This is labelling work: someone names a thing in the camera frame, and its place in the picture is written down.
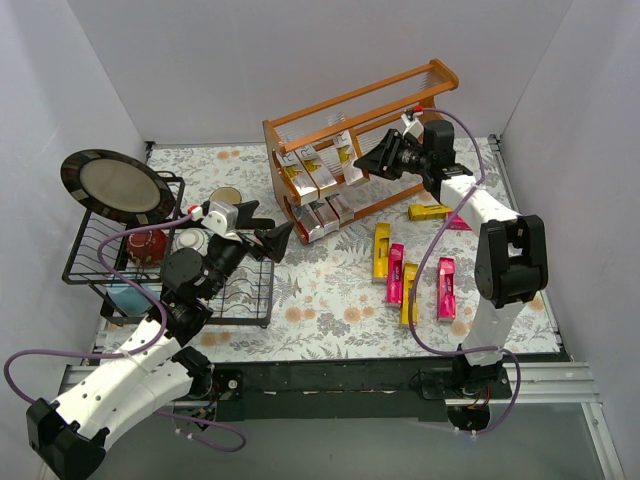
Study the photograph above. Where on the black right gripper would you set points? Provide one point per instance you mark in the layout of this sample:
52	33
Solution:
393	153

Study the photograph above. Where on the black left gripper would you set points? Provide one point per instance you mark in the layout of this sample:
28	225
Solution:
248	235

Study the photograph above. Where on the silver gold R&O box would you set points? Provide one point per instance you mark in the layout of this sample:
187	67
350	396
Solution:
298	177

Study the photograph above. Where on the white gold R&O box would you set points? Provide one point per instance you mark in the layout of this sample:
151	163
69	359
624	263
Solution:
318	171

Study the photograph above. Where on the silver R&O Ice Mint box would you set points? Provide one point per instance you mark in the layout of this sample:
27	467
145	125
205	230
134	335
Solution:
341	207

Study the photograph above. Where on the yellow Be You toothpaste box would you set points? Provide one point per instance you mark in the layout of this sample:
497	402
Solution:
381	248

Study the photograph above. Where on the pink Be You toothpaste box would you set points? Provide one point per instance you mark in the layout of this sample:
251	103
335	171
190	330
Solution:
457	223

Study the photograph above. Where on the silver red R&O box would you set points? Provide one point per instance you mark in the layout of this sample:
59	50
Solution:
326	215

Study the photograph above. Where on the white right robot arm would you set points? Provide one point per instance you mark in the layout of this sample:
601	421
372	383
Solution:
511	259

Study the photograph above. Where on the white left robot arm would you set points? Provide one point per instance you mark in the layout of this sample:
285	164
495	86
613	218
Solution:
156	364

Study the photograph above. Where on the wooden three-tier shelf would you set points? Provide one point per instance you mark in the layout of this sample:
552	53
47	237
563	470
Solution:
366	114

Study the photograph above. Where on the cream ceramic mug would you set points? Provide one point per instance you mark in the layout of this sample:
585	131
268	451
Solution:
228	195

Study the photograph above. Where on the orange gold toothpaste box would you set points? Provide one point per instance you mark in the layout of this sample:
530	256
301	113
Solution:
347	155

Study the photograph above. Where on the small pink toothpaste box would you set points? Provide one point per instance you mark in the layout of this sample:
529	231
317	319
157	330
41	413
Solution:
395	275

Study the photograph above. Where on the red ceramic cup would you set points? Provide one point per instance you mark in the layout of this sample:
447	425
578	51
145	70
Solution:
147	249

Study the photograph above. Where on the floral patterned table mat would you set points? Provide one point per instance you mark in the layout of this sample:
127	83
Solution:
325	303

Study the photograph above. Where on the pink toothpaste box lower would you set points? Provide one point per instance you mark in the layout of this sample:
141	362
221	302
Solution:
446	300

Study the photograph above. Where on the blue cup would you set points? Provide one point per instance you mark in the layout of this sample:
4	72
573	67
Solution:
130	300

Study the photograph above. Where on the dark rimmed ceramic plate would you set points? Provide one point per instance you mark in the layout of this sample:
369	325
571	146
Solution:
117	187

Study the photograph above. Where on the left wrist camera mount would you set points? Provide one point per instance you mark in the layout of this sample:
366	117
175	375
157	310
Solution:
220	219

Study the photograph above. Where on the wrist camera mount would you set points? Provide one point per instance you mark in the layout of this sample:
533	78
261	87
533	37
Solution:
220	219
412	121

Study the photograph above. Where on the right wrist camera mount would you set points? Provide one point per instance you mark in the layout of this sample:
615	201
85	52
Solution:
412	121

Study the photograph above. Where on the black wire dish rack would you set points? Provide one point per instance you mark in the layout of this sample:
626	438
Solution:
245	300

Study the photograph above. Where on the aluminium frame rail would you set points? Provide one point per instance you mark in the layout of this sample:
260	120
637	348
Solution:
387	419

